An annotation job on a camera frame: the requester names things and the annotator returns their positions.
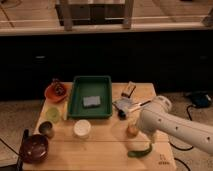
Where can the light green plastic cup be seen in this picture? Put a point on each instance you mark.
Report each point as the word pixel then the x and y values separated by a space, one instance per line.
pixel 52 115

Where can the black handled knife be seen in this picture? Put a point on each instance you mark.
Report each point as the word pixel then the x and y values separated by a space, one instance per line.
pixel 138 106

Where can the dark red bowl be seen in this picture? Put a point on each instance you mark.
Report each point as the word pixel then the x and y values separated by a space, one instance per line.
pixel 34 149

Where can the grey cloth with black object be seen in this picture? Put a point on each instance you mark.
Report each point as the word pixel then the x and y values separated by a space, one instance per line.
pixel 122 105

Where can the green plastic tray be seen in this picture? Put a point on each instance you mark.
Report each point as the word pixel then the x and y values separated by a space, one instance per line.
pixel 84 86

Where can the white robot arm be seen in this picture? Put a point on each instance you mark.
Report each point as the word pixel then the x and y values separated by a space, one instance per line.
pixel 156 116

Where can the dark pine cone object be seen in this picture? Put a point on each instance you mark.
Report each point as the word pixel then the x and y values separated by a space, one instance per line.
pixel 58 87

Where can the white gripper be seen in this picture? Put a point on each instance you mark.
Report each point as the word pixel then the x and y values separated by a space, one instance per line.
pixel 146 135

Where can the blue black floor device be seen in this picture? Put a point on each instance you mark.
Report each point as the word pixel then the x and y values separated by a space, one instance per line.
pixel 199 99

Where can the brown small box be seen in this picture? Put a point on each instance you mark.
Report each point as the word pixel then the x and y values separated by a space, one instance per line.
pixel 128 90

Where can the red yellow apple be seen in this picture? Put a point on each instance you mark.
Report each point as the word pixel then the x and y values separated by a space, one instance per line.
pixel 132 130

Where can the blue grey sponge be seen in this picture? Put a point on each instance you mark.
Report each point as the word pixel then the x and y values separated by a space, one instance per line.
pixel 91 101

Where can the white paper cup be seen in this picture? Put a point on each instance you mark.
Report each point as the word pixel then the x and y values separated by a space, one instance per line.
pixel 82 128

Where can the white stool frame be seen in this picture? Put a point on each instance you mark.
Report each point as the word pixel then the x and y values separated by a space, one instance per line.
pixel 94 12

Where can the orange plate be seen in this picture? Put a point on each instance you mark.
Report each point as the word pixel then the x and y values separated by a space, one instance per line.
pixel 51 96

